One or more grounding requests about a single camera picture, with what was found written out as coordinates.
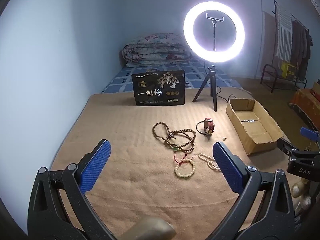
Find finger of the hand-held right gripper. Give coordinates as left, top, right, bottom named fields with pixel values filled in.
left=277, top=138, right=320, bottom=160
left=299, top=127, right=320, bottom=143

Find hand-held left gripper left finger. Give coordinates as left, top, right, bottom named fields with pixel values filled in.
left=27, top=139, right=118, bottom=240

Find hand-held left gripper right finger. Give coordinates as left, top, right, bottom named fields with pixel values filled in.
left=200, top=141, right=297, bottom=240

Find white pearl necklace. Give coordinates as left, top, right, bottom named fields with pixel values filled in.
left=199, top=153, right=222, bottom=172

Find cream bead bracelet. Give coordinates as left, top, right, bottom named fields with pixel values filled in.
left=173, top=147, right=196, bottom=178

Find red strap wristwatch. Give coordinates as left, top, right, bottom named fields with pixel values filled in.
left=203, top=117, right=216, bottom=135

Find cardboard box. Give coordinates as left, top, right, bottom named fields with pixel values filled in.
left=226, top=99, right=284, bottom=156

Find brown wooden bead necklace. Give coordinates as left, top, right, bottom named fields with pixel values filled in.
left=152, top=122, right=197, bottom=153

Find orange cloth covered table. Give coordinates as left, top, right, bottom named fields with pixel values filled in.
left=290, top=81, right=320, bottom=130

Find black bangle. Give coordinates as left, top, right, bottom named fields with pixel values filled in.
left=196, top=121, right=213, bottom=135

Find yellow box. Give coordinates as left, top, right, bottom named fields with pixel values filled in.
left=280, top=61, right=297, bottom=78

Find black clothes rack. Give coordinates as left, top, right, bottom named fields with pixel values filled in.
left=260, top=0, right=314, bottom=93

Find tan blurred object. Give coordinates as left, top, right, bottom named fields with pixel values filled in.
left=125, top=215, right=175, bottom=240

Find black tripod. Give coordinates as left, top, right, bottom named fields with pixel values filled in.
left=192, top=64, right=218, bottom=112

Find dark hanging clothes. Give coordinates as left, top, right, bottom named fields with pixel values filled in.
left=291, top=20, right=313, bottom=80

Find black snack bag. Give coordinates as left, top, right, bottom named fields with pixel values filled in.
left=131, top=70, right=185, bottom=107

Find white striped towel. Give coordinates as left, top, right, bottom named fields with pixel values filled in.
left=275, top=4, right=293, bottom=62

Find folded floral quilt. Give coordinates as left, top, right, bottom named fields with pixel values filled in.
left=122, top=33, right=193, bottom=68

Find metal phone holder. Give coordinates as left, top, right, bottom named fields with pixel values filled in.
left=205, top=12, right=224, bottom=53

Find black power cable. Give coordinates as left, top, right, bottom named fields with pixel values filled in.
left=215, top=90, right=253, bottom=101

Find white ring light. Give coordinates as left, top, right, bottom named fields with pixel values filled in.
left=183, top=1, right=248, bottom=63

